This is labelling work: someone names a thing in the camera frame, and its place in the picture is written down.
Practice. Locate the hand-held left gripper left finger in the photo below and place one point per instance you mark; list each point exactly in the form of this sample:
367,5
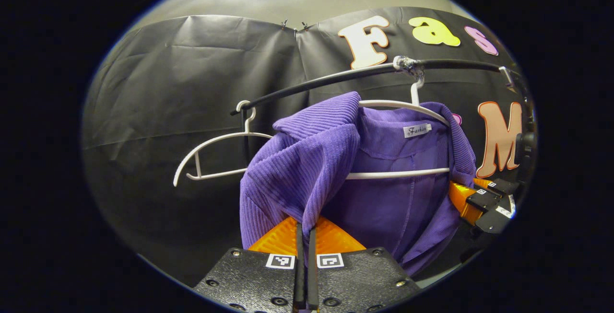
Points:
300,274

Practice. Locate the white clothes hanger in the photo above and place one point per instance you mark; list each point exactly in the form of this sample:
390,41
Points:
398,174
220,174

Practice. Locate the black backdrop cloth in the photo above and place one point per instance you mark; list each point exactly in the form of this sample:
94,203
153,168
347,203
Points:
168,87

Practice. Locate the black clothes rack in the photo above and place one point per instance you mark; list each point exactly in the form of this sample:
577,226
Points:
455,63

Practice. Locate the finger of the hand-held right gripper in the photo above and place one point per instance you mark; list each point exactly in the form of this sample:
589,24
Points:
503,187
463,202

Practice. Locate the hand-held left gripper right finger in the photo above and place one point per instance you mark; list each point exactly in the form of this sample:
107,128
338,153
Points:
312,274

